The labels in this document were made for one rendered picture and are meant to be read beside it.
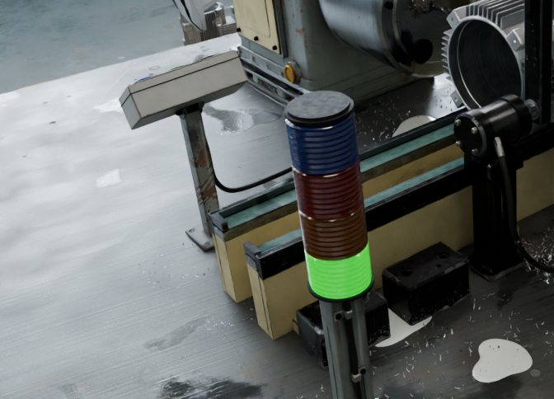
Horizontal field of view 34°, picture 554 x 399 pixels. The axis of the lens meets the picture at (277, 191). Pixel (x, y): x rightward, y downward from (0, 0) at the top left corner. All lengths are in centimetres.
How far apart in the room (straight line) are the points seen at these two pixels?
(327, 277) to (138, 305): 51
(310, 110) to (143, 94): 52
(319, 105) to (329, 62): 92
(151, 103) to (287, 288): 32
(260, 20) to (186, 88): 51
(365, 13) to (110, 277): 57
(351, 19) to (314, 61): 18
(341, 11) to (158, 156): 43
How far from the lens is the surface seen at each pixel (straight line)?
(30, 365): 125
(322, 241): 81
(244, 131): 171
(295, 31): 167
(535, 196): 137
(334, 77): 170
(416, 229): 123
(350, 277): 83
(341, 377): 92
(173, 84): 126
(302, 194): 79
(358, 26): 150
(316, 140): 75
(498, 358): 112
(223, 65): 129
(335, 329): 88
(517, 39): 124
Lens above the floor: 154
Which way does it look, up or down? 30 degrees down
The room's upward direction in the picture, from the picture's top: 9 degrees counter-clockwise
